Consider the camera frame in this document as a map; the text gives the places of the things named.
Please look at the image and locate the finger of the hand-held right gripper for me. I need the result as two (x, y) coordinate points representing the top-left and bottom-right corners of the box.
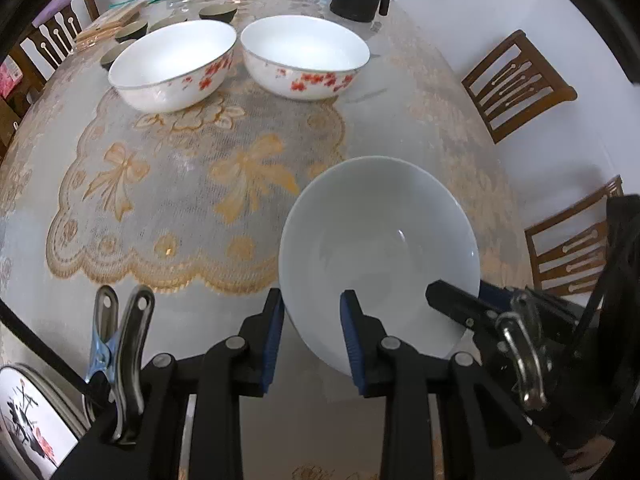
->
(425, 280), (507, 344)
(480, 281), (577, 327)

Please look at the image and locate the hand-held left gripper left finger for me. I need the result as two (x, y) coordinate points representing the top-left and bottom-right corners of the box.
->
(50, 287), (286, 480)

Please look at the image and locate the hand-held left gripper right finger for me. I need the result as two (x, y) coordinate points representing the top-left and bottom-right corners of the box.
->
(340, 289), (569, 480)

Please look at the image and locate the white red-floral bowl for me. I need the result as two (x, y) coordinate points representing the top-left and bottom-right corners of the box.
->
(278, 156), (481, 379)
(240, 15), (371, 103)

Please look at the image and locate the large white floral bowl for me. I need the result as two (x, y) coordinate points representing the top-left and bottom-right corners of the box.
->
(108, 20), (237, 114)

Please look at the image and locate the metal spring clip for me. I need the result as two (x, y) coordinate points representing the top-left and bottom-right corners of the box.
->
(89, 285), (156, 447)
(495, 291), (549, 411)

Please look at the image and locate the floral lace tablecloth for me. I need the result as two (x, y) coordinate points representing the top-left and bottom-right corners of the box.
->
(0, 0), (541, 480)

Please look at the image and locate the dark ceramic tea cup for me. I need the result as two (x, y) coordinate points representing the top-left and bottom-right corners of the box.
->
(148, 15), (189, 33)
(99, 40), (136, 72)
(114, 21), (151, 44)
(198, 2), (239, 25)

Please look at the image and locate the pink packet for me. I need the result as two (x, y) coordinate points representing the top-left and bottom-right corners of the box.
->
(0, 57), (23, 100)

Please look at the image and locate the purple towel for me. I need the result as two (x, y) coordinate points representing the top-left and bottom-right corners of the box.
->
(32, 0), (72, 28)

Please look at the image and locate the black strap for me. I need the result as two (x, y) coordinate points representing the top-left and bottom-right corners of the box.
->
(0, 300), (101, 396)

